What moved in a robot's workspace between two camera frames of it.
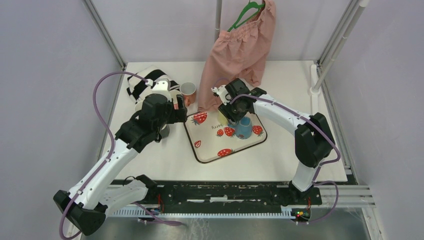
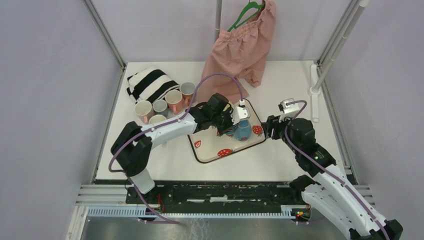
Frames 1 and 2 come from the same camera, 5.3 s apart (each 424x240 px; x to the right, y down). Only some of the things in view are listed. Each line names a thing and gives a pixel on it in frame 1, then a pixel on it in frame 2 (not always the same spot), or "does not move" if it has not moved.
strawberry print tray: [210, 137] does not move
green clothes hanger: [251, 4] does not move
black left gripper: [178, 115] → [230, 126]
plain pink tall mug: [173, 93] does not move
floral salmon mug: [188, 89] does not move
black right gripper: [225, 110] → [272, 122]
